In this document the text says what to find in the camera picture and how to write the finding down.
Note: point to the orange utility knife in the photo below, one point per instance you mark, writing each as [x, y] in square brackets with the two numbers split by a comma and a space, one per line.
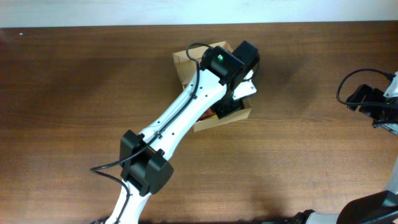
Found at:
[207, 114]

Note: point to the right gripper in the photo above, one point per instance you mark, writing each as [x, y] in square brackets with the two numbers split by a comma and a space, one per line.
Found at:
[372, 94]

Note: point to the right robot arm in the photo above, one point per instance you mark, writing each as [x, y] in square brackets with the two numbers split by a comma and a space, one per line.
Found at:
[380, 207]

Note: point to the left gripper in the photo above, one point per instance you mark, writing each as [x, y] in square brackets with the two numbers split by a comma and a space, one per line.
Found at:
[227, 108]

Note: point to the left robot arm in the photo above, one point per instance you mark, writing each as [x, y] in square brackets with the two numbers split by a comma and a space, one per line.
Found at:
[221, 79]

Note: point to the cardboard box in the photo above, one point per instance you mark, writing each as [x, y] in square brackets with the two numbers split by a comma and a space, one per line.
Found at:
[186, 69]

